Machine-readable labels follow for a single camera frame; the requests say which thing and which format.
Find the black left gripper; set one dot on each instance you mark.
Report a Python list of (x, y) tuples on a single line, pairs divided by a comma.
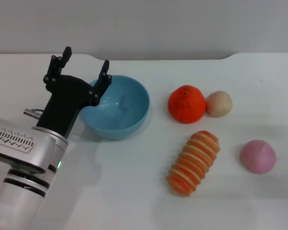
[(64, 103)]

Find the orange toy fruit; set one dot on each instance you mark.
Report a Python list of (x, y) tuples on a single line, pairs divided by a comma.
[(186, 105)]

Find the pink round bun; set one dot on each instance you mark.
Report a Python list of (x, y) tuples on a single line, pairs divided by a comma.
[(258, 157)]

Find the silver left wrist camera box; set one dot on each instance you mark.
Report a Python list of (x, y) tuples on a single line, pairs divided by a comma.
[(12, 148)]

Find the blue bowl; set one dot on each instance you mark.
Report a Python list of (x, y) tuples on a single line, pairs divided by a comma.
[(127, 107)]

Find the orange striped bread loaf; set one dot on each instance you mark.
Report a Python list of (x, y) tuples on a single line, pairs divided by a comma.
[(194, 163)]

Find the beige round bun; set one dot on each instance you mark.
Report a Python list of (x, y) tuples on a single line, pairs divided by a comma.
[(219, 104)]

